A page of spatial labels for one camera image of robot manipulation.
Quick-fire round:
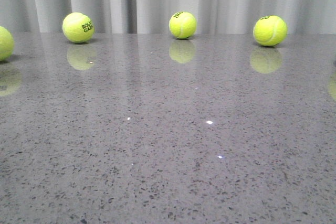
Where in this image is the centre yellow tennis ball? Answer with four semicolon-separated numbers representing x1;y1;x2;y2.
169;12;197;39

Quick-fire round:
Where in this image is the yellow Roland Garros tennis ball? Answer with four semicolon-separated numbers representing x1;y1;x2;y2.
62;12;95;43

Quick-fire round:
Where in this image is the right yellow tennis ball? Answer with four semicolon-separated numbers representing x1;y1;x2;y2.
253;15;287;47

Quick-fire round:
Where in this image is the far left yellow tennis ball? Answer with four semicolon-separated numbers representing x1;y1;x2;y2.
0;26;14;61

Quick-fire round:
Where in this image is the grey pleated curtain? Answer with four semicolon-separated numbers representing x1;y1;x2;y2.
1;0;335;34

